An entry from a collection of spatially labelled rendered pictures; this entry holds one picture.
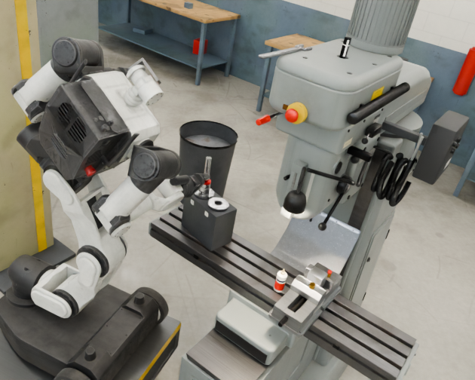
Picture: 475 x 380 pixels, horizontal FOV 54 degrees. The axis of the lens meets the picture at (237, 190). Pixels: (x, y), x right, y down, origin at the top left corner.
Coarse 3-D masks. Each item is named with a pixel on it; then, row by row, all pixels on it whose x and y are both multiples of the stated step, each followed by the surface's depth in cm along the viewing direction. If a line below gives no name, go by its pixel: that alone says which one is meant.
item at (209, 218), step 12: (192, 204) 203; (204, 204) 199; (216, 204) 201; (228, 204) 202; (192, 216) 206; (204, 216) 199; (216, 216) 193; (228, 216) 199; (192, 228) 209; (204, 228) 202; (216, 228) 197; (228, 228) 203; (204, 240) 204; (216, 240) 201; (228, 240) 208
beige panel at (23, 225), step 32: (0, 0) 223; (32, 0) 236; (0, 32) 230; (32, 32) 244; (0, 64) 237; (32, 64) 252; (0, 96) 244; (0, 128) 252; (0, 160) 261; (32, 160) 278; (0, 192) 270; (32, 192) 289; (0, 224) 280; (32, 224) 300; (0, 256) 290; (64, 256) 316; (0, 288) 284
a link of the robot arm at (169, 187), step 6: (168, 180) 174; (174, 180) 171; (180, 180) 172; (186, 180) 177; (162, 186) 173; (168, 186) 173; (174, 186) 174; (180, 186) 177; (186, 186) 180; (162, 192) 174; (168, 192) 172; (174, 192) 172; (186, 192) 180
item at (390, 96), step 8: (392, 88) 154; (400, 88) 154; (408, 88) 159; (384, 96) 144; (392, 96) 148; (360, 104) 135; (368, 104) 136; (376, 104) 138; (384, 104) 142; (352, 112) 128; (360, 112) 130; (368, 112) 133; (352, 120) 129; (360, 120) 130
